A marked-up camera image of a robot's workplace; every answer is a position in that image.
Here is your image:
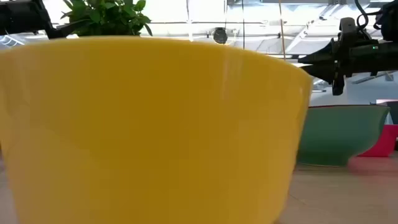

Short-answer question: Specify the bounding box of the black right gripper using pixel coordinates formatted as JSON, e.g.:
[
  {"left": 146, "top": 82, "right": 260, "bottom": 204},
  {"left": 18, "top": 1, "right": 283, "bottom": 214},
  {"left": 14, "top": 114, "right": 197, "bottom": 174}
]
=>
[{"left": 297, "top": 37, "right": 379, "bottom": 96}]

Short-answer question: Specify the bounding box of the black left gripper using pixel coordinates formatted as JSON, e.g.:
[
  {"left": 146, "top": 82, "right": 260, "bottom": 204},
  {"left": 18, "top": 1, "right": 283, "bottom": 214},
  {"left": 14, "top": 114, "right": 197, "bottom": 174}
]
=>
[{"left": 0, "top": 0, "right": 92, "bottom": 40}]

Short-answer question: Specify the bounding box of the green bowl with patterned inside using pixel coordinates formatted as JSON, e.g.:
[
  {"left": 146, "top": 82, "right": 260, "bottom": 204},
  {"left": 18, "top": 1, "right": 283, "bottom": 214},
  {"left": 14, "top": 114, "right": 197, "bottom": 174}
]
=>
[{"left": 297, "top": 105, "right": 391, "bottom": 167}]

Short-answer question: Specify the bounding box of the red mini bowl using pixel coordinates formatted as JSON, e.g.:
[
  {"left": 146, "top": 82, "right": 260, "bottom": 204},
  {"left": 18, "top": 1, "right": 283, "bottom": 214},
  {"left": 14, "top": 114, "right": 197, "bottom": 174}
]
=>
[{"left": 357, "top": 124, "right": 398, "bottom": 158}]

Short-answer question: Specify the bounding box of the yellow mini bowl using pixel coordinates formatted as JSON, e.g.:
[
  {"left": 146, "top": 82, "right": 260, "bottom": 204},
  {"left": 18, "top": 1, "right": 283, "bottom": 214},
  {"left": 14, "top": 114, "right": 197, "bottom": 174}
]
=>
[{"left": 0, "top": 35, "right": 313, "bottom": 224}]

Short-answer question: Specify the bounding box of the green leafy plant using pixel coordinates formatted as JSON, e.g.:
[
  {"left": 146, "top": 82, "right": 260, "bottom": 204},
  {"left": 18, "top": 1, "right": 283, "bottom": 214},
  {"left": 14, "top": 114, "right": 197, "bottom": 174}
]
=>
[{"left": 60, "top": 0, "right": 153, "bottom": 37}]

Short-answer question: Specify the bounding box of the round black ceiling fixture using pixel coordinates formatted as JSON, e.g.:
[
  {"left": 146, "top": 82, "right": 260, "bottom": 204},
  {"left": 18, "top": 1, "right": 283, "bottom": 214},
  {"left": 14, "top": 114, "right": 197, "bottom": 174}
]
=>
[{"left": 213, "top": 27, "right": 228, "bottom": 45}]

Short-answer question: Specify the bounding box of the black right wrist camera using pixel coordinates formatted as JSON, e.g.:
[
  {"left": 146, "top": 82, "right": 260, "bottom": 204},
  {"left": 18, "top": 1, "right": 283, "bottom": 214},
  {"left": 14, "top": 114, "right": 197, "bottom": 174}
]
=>
[{"left": 338, "top": 17, "right": 358, "bottom": 41}]

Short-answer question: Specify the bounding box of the yellow hanging cable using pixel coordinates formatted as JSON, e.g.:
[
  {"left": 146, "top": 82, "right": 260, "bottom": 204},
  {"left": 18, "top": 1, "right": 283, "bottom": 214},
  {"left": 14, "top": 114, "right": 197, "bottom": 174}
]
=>
[{"left": 278, "top": 0, "right": 287, "bottom": 60}]

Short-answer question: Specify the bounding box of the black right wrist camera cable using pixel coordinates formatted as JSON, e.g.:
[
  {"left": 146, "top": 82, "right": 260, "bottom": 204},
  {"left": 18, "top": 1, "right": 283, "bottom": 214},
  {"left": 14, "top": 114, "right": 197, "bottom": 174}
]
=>
[{"left": 354, "top": 0, "right": 384, "bottom": 30}]

